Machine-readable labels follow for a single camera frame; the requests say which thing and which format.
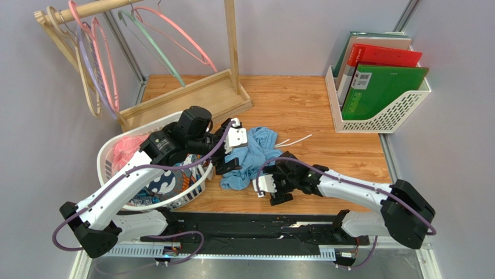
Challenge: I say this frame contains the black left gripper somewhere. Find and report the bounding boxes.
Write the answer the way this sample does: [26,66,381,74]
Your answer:
[188,119,242,175]

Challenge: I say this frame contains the light blue shorts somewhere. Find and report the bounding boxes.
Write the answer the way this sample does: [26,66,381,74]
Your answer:
[220,126,282,191]

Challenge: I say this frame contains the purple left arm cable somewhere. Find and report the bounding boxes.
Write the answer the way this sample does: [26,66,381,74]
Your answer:
[52,120,236,265]

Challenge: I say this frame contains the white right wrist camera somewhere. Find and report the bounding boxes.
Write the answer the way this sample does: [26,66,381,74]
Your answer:
[252,174,277,198]

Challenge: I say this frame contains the white file organizer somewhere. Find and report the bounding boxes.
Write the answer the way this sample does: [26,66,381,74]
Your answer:
[325,66,431,134]

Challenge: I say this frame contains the aluminium corner post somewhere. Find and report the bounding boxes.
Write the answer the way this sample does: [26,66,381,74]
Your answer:
[393,0,422,32]
[103,11,147,105]

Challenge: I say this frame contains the wooden clothes rack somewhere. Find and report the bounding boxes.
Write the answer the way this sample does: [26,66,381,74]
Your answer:
[34,0,253,132]

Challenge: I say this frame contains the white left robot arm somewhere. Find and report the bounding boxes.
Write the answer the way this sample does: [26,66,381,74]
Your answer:
[59,106,248,259]

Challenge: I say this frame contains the aluminium corner post left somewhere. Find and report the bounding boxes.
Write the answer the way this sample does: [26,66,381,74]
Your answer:
[103,11,147,105]

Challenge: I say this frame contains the aluminium corner post right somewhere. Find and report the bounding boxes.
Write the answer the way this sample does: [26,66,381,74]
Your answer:
[393,0,422,32]

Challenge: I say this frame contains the beige wooden hanger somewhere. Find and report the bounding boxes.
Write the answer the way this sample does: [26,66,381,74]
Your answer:
[46,6,102,119]

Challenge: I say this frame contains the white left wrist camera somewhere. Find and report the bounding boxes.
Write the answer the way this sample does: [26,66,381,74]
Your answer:
[224,118,249,154]

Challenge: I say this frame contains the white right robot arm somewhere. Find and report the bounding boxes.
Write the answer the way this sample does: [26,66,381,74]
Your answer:
[253,152,437,249]

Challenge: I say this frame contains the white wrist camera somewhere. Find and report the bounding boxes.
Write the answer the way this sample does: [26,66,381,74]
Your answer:
[252,174,277,198]
[224,118,249,154]

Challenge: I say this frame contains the white laundry basket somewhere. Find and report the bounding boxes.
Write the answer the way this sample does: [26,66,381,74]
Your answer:
[96,112,213,211]

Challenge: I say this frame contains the pink hanger on rack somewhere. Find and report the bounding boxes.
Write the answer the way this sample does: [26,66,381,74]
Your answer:
[68,1,120,119]

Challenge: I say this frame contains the red clip file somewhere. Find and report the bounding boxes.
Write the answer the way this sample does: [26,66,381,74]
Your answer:
[337,44,422,107]

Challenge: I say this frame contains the mint green hanger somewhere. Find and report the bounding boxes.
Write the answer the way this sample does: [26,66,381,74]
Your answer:
[117,10,186,87]

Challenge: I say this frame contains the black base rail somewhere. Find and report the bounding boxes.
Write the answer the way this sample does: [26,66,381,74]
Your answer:
[163,212,370,256]

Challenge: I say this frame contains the pink garment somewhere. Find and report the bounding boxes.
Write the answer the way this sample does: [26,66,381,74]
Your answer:
[111,134,149,175]

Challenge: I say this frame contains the beige folder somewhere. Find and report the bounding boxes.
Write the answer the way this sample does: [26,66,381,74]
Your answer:
[335,36,413,91]

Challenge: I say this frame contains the lilac hanger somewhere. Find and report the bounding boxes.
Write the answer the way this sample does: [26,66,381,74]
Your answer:
[76,27,117,120]

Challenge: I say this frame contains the patterned blue orange garment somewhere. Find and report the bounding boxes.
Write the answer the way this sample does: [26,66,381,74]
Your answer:
[127,161,209,207]

